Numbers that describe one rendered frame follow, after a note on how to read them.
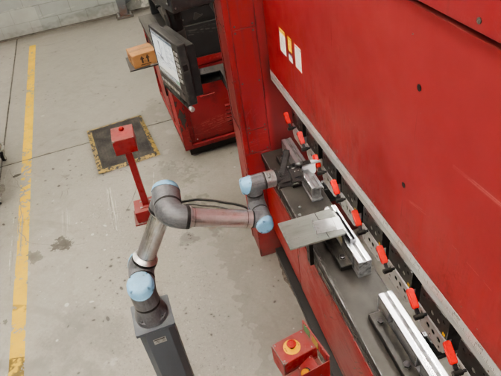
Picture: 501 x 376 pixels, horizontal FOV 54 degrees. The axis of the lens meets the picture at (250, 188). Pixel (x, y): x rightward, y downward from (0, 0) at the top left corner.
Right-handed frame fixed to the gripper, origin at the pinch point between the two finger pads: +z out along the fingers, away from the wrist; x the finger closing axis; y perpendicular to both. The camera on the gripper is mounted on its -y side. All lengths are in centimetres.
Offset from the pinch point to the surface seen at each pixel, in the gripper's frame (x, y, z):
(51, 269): -178, -20, -168
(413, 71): 94, 10, 3
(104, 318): -141, 28, -131
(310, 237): -13.6, 29.6, -10.2
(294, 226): -19.4, 22.0, -14.2
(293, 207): -45.2, 8.6, -6.5
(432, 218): 74, 44, 3
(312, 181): -40.6, -1.1, 6.3
